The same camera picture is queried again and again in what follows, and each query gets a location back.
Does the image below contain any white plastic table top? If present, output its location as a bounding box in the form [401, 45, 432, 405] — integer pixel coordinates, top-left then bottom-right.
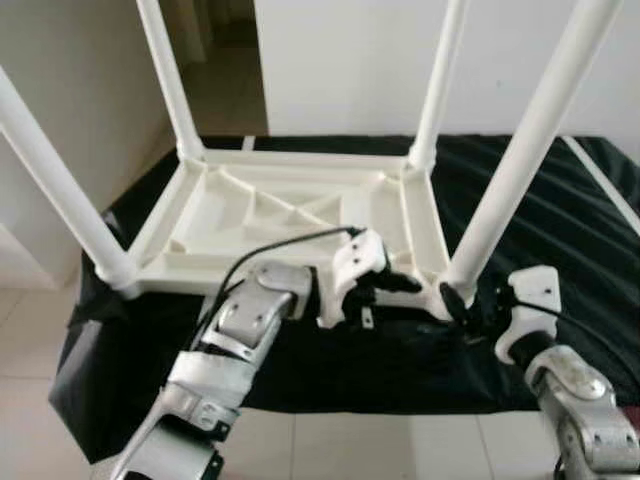
[118, 148, 471, 323]

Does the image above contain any white plastic table leg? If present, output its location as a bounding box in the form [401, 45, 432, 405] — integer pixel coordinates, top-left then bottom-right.
[440, 0, 626, 301]
[135, 0, 208, 166]
[408, 0, 471, 173]
[0, 65, 143, 301]

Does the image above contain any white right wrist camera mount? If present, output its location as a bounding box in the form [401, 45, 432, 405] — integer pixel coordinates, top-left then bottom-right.
[495, 265, 563, 366]

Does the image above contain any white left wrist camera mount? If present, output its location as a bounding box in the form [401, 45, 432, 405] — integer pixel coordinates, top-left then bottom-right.
[318, 228, 391, 329]

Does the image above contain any beige door frame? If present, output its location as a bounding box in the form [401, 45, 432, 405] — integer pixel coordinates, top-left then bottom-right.
[160, 0, 213, 71]

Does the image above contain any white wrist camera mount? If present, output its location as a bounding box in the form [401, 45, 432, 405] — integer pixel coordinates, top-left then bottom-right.
[318, 228, 391, 329]
[495, 265, 563, 366]

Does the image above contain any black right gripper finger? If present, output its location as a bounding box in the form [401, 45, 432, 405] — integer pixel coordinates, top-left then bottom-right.
[438, 283, 471, 326]

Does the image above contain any black tablecloth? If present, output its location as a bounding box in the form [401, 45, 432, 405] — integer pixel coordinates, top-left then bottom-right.
[48, 135, 640, 463]

